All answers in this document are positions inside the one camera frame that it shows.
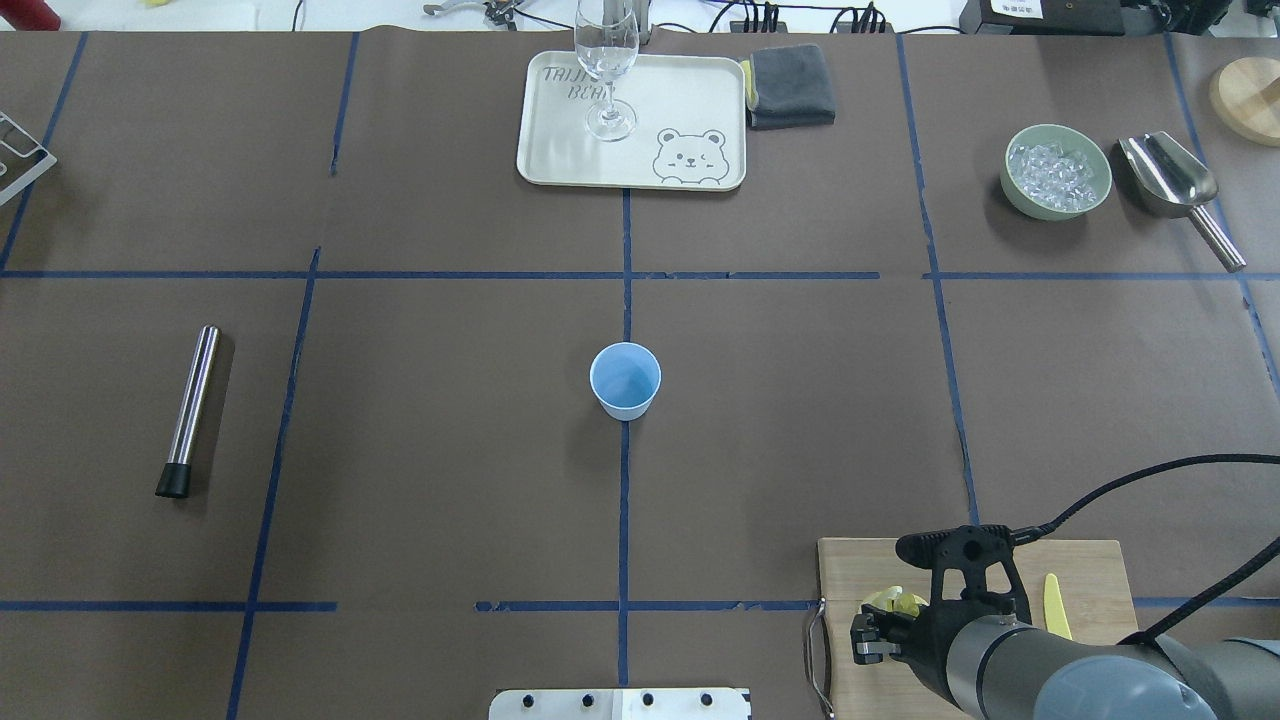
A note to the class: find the steel ice scoop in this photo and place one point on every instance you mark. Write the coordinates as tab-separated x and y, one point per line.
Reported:
1174	183

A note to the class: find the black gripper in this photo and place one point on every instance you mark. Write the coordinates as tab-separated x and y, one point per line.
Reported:
922	643

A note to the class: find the steel muddler black tip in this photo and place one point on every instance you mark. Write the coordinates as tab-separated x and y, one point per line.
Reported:
177	473

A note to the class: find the green bowl of ice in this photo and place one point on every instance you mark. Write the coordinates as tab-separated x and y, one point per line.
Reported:
1054	173

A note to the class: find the wooden cup tree stand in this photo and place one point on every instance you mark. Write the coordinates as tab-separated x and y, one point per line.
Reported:
1245	96

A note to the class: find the clear wine glass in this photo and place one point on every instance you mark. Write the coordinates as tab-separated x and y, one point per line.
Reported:
606	36

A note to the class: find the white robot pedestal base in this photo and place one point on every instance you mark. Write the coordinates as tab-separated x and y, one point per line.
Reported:
623	703

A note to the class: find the yellow plastic knife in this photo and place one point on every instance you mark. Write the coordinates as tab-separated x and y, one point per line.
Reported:
1056	620

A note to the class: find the white wire cup rack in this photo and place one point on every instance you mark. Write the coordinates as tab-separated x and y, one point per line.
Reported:
23	159

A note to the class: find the red bottle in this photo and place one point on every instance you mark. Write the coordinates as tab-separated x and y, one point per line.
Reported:
30	15

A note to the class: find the light blue cup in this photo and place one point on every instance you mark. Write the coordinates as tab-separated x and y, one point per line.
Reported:
625	378

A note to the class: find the yellow lemon slices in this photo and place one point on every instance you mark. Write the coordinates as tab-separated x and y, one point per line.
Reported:
896	599

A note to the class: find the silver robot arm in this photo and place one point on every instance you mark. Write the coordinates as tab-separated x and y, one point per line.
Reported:
997	667

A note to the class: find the cream bear tray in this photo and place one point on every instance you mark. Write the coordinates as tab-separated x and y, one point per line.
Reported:
690	132

